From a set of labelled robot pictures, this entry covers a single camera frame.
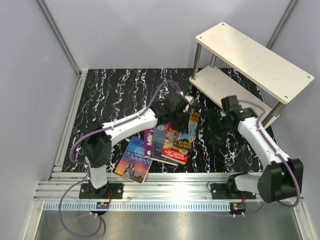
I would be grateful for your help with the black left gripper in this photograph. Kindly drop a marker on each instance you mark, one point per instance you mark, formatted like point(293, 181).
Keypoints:
point(183, 127)

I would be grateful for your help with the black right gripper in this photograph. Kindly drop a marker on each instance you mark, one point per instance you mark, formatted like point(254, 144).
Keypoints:
point(219, 137)

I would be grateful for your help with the dark blue book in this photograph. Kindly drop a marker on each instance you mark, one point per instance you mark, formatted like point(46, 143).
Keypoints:
point(158, 139)

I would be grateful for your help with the yellow 169-Storey Treehouse book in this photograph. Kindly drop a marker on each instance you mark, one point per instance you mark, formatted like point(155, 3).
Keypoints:
point(184, 140)

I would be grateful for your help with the purple paperback book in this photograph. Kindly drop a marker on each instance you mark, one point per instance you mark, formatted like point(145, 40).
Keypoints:
point(148, 137)

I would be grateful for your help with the red 13-Storey Treehouse book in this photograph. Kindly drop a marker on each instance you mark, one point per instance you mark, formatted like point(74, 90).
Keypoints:
point(170, 151)

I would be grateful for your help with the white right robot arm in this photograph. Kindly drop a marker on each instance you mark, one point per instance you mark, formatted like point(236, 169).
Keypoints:
point(282, 175)

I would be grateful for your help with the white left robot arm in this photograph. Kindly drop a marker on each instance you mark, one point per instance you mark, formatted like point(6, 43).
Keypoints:
point(97, 145)

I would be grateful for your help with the white two-tier shelf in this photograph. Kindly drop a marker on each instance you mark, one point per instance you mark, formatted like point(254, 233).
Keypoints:
point(269, 71)

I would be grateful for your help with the Jane Eyre book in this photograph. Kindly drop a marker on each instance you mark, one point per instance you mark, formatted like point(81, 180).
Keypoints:
point(133, 165)

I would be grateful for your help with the black marble pattern mat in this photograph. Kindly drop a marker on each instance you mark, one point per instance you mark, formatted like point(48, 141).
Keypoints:
point(112, 94)

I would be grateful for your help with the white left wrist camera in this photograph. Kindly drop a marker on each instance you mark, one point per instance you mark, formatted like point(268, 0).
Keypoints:
point(190, 102)

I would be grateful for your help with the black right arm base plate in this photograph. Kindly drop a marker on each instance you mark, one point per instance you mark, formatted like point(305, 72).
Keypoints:
point(220, 191)

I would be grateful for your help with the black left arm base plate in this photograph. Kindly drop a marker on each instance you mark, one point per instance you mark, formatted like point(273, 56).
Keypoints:
point(111, 190)

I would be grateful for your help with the aluminium frame rail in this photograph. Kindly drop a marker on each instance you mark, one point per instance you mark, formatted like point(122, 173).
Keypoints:
point(167, 206)

